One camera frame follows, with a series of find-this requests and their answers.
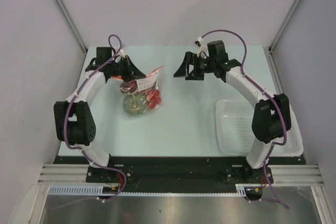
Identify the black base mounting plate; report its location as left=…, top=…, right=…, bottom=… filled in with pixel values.
left=53, top=156, right=306, bottom=192

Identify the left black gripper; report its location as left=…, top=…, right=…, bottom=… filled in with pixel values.
left=108, top=55, right=145, bottom=82

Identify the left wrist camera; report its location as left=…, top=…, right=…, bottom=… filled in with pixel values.
left=115, top=48, right=126, bottom=58

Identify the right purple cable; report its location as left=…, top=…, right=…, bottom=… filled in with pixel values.
left=199, top=29, right=290, bottom=210

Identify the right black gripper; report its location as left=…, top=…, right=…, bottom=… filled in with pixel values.
left=174, top=51, right=216, bottom=81

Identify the fake red apple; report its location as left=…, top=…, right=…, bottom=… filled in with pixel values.
left=120, top=80, right=138, bottom=94

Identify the fake green melon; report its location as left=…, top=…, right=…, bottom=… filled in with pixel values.
left=122, top=93, right=149, bottom=115

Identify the purple cable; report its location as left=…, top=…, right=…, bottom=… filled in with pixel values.
left=49, top=34, right=131, bottom=210
left=199, top=29, right=290, bottom=210

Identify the clear zip top bag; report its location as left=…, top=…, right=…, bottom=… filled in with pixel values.
left=112, top=66, right=163, bottom=116

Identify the white slotted cable duct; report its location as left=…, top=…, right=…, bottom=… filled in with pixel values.
left=48, top=184, right=262, bottom=198

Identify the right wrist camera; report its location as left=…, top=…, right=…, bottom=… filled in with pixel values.
left=194, top=37, right=204, bottom=47

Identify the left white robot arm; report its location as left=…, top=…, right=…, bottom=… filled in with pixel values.
left=54, top=47, right=146, bottom=182

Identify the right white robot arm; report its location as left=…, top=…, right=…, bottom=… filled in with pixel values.
left=173, top=37, right=291, bottom=183

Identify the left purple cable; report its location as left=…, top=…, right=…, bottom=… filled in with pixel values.
left=49, top=34, right=131, bottom=210

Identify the white perforated plastic basket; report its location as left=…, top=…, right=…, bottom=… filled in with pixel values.
left=215, top=99, right=304, bottom=157

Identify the right aluminium frame post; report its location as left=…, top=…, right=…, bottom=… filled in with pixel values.
left=268, top=0, right=303, bottom=52

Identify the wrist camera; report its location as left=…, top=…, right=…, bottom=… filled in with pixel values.
left=115, top=48, right=126, bottom=58
left=194, top=37, right=204, bottom=47

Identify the left aluminium frame post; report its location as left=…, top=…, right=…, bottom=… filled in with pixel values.
left=53, top=0, right=88, bottom=54

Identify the aluminium frame post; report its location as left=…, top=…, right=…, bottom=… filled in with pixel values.
left=268, top=0, right=303, bottom=52
left=53, top=0, right=88, bottom=54

